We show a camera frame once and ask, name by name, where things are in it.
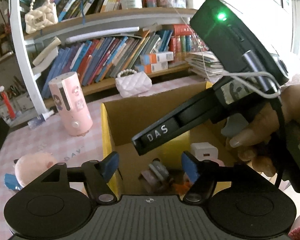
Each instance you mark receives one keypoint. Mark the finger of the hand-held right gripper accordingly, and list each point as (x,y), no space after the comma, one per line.
(157,135)

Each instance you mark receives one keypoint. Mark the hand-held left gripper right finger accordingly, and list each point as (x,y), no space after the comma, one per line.
(190,167)

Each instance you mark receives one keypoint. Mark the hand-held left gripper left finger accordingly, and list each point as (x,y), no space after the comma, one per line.
(111,165)

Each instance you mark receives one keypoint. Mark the white charger adapter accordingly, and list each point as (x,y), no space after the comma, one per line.
(202,150)

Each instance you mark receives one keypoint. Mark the yellow cardboard box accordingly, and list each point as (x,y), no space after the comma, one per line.
(130,120)

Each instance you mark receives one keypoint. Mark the pink pig plush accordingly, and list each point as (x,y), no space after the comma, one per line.
(32,167)

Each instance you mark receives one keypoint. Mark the small blue object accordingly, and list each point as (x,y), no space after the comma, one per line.
(12,182)

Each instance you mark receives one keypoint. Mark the person's right hand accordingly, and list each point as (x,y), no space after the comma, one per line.
(260,142)

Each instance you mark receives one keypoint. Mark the stack of papers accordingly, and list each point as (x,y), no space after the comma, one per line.
(205,65)

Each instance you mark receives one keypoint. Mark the pink cylindrical humidifier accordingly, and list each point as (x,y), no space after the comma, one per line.
(72,120)

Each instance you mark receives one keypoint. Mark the orange and white carton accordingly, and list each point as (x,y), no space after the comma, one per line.
(152,68)
(160,57)

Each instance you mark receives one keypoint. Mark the small spray bottle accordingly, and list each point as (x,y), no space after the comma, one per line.
(40,121)

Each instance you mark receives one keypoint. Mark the row of leaning books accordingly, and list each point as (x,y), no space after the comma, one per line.
(102,60)

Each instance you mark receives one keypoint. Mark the white tape jar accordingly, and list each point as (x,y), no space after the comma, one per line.
(132,3)

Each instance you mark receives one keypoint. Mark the white rod lamp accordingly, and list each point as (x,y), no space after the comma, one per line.
(102,33)

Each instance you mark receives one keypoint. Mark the red and white pen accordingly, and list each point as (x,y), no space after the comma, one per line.
(6,102)

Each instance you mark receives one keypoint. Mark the white folded book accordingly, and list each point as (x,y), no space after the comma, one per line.
(45,55)

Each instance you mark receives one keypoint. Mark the white bookshelf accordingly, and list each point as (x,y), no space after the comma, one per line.
(22,55)

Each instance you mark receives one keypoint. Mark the cream quilted handbag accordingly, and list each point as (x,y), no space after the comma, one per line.
(41,17)

